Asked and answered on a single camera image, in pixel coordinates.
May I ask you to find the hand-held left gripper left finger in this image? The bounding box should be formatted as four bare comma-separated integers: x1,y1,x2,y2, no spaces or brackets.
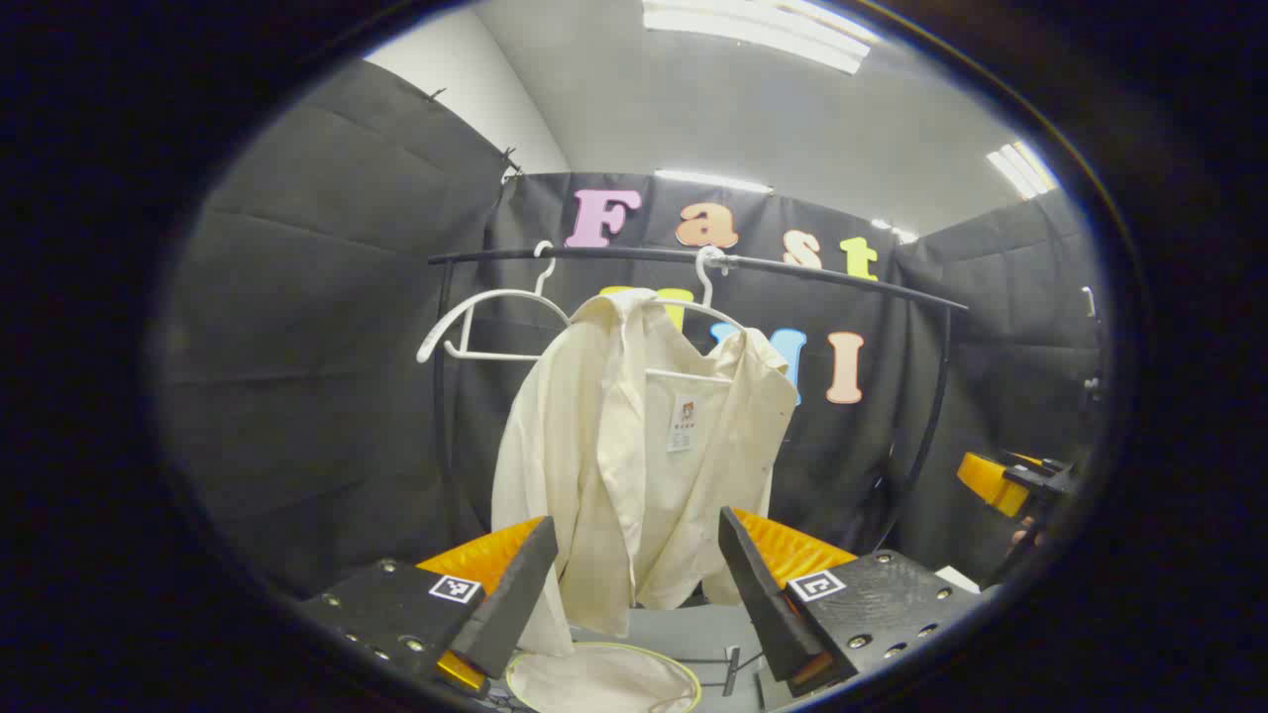
297,515,561,696

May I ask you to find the black backdrop cloth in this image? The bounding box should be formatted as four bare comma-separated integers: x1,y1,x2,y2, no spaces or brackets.
158,57,1106,600

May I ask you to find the black metal clothes rack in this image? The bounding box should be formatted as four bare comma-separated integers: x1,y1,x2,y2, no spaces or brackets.
428,246,970,696

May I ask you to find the cream shirt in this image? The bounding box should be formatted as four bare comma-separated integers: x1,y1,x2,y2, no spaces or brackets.
490,287,799,657

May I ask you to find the white plastic hanger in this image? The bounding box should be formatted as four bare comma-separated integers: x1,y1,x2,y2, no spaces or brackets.
416,241,573,364
644,246,746,383

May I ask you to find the ceiling light panel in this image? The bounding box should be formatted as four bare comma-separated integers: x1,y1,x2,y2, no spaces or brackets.
654,168,774,195
642,0,883,76
986,141,1059,200

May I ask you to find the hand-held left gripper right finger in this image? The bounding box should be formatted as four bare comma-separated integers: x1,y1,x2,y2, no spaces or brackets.
718,506,987,696

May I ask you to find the round white laundry hamper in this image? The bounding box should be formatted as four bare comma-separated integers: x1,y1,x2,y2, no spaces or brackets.
505,641,702,713

